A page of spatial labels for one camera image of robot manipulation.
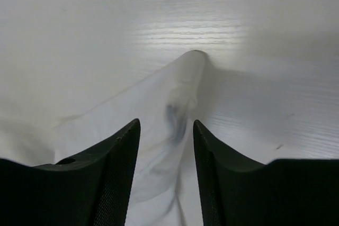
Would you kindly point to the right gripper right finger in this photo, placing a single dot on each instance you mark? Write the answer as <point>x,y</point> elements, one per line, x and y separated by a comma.
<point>237,190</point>

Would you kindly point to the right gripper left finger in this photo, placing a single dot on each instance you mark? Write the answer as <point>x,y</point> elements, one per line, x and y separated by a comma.
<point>91,187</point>

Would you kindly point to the white skirt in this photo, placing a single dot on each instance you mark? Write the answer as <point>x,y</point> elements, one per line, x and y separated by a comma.
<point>163,103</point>

